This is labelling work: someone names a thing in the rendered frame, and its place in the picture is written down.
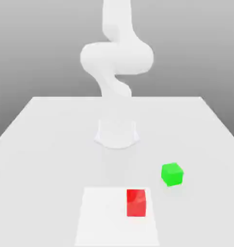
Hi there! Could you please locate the small red cube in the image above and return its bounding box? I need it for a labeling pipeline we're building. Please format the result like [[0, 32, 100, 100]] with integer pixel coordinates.
[[126, 189, 147, 218]]

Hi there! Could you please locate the small green cube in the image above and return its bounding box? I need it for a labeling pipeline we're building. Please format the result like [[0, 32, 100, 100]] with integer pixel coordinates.
[[160, 162, 184, 188]]

